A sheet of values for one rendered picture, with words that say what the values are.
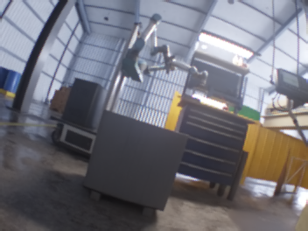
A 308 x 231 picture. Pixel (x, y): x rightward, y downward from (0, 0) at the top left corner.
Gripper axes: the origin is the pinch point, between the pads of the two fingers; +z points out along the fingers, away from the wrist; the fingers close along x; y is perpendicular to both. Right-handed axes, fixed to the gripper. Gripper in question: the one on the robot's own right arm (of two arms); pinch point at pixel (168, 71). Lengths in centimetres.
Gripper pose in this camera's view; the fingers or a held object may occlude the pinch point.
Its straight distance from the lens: 200.6
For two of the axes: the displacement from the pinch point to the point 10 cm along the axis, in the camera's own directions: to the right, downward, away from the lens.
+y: -9.9, 1.1, -0.2
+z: 1.0, 9.9, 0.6
